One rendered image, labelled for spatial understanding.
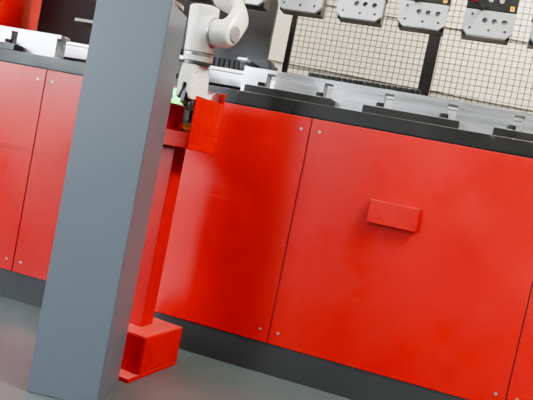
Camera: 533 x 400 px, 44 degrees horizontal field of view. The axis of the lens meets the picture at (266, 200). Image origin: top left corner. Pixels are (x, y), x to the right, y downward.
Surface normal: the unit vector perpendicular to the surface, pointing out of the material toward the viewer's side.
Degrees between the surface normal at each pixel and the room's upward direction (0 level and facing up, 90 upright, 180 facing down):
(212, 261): 90
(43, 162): 90
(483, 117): 90
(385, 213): 90
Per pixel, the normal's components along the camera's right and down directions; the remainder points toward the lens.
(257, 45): -0.27, 0.01
